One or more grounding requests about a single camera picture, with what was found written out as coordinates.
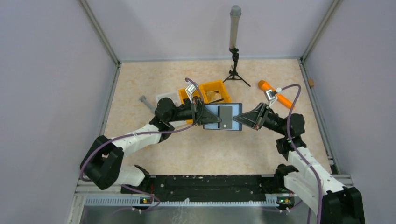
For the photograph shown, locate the wooden blocks in bin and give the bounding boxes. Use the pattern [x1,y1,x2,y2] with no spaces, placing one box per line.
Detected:
[206,91,224,104]

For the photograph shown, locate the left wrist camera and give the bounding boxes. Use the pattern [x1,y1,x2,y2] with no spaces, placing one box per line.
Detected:
[185,82,197,100]

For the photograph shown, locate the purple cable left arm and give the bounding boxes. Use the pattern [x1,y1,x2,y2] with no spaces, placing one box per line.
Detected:
[78,77,205,182]

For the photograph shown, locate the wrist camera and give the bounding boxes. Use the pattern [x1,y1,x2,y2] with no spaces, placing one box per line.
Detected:
[185,82,197,100]
[264,89,279,107]

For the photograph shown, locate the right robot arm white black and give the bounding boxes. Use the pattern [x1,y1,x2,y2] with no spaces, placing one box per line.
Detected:
[233,103,365,224]

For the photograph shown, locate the grey plastic bolt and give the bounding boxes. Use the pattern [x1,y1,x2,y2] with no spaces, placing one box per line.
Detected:
[139,95,156,113]

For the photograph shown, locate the white plastic bin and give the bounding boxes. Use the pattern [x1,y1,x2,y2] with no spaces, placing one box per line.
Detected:
[156,91,181,106]

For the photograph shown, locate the dark grey credit card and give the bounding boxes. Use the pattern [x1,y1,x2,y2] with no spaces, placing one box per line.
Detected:
[218,105,233,130]

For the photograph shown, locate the yellow plastic bin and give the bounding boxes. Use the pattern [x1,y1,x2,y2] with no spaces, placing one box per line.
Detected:
[177,88,200,104]
[199,80,232,104]

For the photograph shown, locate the white cable duct strip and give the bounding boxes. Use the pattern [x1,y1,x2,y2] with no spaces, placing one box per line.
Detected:
[85,196,279,207]

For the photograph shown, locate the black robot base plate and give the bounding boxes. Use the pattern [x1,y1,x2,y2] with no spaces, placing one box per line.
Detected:
[136,175,290,203]

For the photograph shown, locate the yellow plastic bin right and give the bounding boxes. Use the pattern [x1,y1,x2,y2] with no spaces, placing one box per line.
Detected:
[199,80,232,104]

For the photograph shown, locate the grey microphone on stand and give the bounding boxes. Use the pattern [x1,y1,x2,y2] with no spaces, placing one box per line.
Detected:
[229,5,241,49]

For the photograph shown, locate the blue leather card holder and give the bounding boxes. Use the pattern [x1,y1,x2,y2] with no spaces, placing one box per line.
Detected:
[203,103,242,131]

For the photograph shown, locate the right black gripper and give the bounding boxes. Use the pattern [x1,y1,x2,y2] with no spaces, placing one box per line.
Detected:
[233,102,288,136]

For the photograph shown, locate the yellow plastic bin left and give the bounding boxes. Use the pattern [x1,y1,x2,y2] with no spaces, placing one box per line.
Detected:
[177,88,200,104]

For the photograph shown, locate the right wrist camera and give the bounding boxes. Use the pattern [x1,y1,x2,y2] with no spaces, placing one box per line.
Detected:
[264,89,279,107]

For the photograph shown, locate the black tripod stand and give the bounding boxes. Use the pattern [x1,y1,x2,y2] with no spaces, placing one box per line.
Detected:
[223,48,251,87]

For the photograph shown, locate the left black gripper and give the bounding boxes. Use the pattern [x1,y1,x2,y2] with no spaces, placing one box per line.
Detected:
[167,97,221,125]

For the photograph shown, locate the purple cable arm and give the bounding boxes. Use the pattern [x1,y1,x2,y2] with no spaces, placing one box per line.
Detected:
[278,84,324,224]
[78,77,205,182]

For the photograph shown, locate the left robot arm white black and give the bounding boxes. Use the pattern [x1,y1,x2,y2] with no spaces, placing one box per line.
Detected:
[80,97,221,193]

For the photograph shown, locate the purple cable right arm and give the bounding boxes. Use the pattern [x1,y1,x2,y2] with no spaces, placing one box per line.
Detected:
[278,84,324,224]

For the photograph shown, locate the small wooden piece on rail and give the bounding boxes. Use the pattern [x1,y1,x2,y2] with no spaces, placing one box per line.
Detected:
[307,78,315,88]

